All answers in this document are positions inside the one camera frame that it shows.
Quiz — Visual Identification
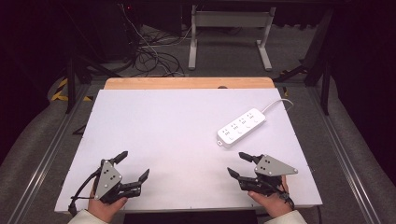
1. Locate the person's left hand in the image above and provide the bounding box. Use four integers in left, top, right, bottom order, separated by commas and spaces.
87, 186, 129, 224

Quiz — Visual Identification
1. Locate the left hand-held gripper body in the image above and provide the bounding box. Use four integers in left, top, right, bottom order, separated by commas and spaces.
92, 159, 143, 205

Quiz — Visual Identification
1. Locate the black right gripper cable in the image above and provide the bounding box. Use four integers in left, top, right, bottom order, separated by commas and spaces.
278, 186, 322, 224

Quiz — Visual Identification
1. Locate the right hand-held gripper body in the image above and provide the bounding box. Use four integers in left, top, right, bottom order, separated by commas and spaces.
237, 153, 299, 198

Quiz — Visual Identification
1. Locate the aluminium floor rail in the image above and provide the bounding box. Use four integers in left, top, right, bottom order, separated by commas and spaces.
7, 83, 92, 224
306, 87, 382, 224

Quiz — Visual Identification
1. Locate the white metal table frame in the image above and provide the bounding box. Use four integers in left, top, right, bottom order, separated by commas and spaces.
188, 4, 277, 72

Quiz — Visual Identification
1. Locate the white power strip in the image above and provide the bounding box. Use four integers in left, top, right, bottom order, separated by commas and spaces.
216, 107, 267, 149

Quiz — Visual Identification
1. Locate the black metal stand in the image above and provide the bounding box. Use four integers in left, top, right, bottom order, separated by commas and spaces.
64, 46, 123, 115
274, 7, 335, 117

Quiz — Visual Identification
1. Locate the white board sheet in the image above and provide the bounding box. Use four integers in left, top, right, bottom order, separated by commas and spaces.
54, 88, 323, 214

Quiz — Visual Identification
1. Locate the black equipment cabinet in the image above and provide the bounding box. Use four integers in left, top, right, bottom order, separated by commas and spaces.
92, 1, 143, 62

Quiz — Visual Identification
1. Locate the person's right hand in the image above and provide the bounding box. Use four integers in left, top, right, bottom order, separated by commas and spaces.
247, 175, 295, 219

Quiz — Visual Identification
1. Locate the wooden table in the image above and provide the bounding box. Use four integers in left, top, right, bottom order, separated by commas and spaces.
103, 77, 276, 91

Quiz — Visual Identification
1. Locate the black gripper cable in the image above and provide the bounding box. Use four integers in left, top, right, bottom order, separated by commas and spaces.
68, 167, 103, 217
278, 186, 322, 224

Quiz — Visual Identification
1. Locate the tangle of black floor cables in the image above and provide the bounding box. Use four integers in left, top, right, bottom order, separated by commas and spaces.
117, 3, 200, 78

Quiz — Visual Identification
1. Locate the white power strip cable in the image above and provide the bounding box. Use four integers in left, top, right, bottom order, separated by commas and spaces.
261, 98, 295, 115

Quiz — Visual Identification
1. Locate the yellow black hazard tape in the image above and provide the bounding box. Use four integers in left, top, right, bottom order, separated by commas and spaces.
50, 77, 93, 103

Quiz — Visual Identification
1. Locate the black flat panel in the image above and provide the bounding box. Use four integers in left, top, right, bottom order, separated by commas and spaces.
122, 209, 259, 224

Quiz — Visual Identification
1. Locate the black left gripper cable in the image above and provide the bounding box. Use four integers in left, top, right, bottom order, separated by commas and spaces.
68, 167, 103, 217

